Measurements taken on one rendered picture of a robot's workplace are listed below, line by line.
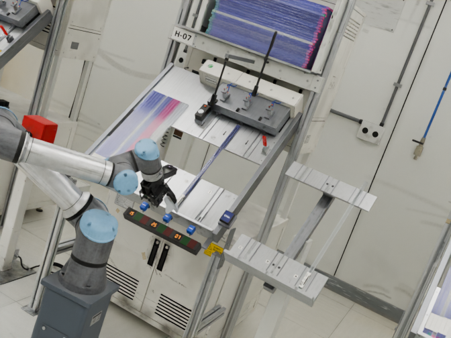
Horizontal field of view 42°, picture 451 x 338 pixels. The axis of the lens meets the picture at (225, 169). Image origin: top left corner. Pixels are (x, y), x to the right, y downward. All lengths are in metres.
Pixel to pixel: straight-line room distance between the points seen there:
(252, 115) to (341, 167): 1.63
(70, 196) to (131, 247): 0.91
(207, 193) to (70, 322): 0.76
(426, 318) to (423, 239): 1.92
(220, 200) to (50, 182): 0.71
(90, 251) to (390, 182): 2.54
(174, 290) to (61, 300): 0.91
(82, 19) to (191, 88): 0.98
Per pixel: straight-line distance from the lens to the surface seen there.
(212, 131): 2.55
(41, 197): 3.77
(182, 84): 2.76
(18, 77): 5.44
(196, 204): 2.31
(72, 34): 3.45
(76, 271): 1.89
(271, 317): 2.26
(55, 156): 1.77
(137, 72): 4.69
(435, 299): 2.18
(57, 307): 1.94
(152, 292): 2.80
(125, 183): 1.79
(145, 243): 2.76
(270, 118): 2.50
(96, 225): 1.84
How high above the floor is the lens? 1.45
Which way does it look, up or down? 13 degrees down
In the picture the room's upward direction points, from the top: 19 degrees clockwise
